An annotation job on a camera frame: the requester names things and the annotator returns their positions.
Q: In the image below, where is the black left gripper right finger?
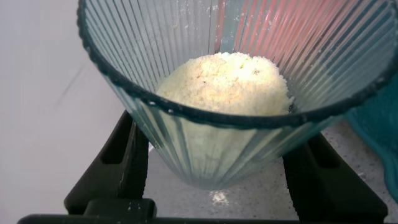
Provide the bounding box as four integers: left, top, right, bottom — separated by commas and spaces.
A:
282, 133, 389, 223

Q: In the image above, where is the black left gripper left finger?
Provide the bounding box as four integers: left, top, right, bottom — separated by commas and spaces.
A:
64, 110, 150, 215

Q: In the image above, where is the clear ribbed plastic cup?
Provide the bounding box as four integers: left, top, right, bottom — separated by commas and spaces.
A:
76, 0, 398, 191

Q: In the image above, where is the white powder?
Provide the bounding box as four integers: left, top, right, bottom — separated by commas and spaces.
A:
154, 52, 295, 184

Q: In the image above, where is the teal square plastic tray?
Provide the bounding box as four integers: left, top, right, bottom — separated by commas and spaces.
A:
343, 73, 398, 203

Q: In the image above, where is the spilled powder spot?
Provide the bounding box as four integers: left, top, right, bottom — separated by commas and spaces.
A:
210, 190, 229, 206

